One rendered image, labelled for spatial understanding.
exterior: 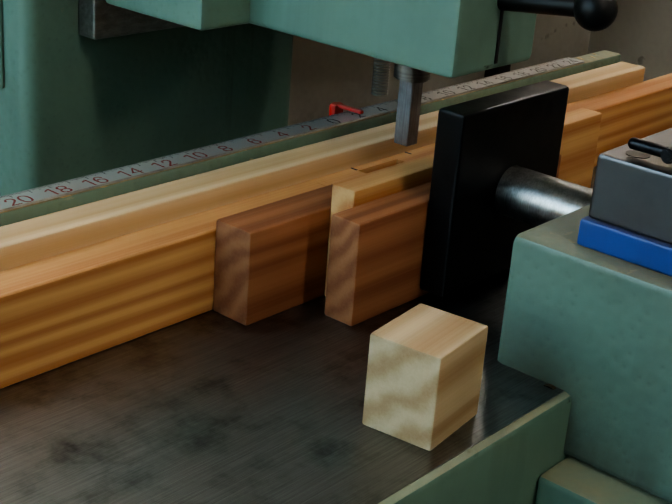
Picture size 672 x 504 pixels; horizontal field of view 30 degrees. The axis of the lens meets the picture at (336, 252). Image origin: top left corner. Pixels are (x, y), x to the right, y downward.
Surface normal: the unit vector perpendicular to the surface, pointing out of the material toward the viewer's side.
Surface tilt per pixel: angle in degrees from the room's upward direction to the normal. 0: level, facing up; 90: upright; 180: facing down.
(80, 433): 0
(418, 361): 90
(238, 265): 90
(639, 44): 90
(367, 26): 90
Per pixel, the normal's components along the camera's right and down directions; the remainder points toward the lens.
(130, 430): 0.07, -0.92
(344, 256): -0.66, 0.24
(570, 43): 0.65, 0.33
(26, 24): 0.06, 0.38
